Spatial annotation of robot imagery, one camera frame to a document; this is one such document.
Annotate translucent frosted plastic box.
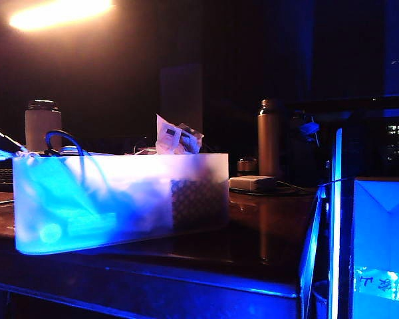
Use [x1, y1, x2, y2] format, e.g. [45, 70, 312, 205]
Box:
[12, 153, 230, 256]

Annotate crumpled white paper packets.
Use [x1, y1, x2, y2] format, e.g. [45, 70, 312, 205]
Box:
[155, 114, 205, 156]

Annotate checkered patterned pouch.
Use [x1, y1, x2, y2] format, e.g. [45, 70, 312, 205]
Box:
[170, 179, 229, 231]

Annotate small dark jar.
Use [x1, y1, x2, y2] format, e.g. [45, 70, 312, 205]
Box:
[236, 158, 259, 177]

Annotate white power adapter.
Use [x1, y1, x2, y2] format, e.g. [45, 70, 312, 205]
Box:
[229, 175, 277, 193]

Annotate brown metal bottle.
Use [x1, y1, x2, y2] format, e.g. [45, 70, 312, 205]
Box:
[257, 98, 282, 179]

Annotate blue-lit slanted bar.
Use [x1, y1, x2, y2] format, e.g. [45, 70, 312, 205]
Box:
[298, 187, 324, 319]

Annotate white bottle with black lid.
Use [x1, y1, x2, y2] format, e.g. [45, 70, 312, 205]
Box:
[24, 99, 63, 152]

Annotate black keyboard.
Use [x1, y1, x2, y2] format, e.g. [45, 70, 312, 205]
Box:
[0, 167, 15, 193]

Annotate white carton with label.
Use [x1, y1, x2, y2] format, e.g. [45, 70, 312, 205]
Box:
[352, 176, 399, 319]

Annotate black adapter cable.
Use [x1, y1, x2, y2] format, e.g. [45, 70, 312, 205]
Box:
[227, 180, 316, 197]

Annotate blue cable loop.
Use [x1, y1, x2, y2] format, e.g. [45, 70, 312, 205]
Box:
[45, 130, 88, 157]

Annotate blue-lit vertical post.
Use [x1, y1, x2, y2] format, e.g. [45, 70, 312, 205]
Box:
[329, 127, 344, 319]

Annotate white cable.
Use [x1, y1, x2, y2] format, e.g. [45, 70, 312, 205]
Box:
[0, 147, 41, 160]

